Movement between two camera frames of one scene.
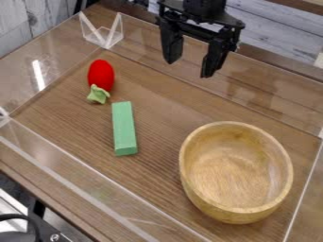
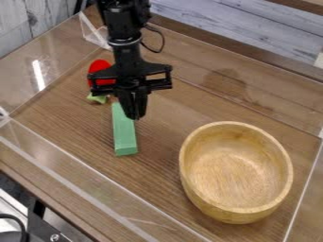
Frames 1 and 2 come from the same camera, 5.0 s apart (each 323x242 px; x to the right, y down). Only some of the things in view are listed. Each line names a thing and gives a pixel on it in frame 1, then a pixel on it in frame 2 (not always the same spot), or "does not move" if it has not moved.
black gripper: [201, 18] to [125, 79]
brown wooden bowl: [235, 171] does not move
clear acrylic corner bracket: [103, 37] does not move
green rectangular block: [124, 129] does not move
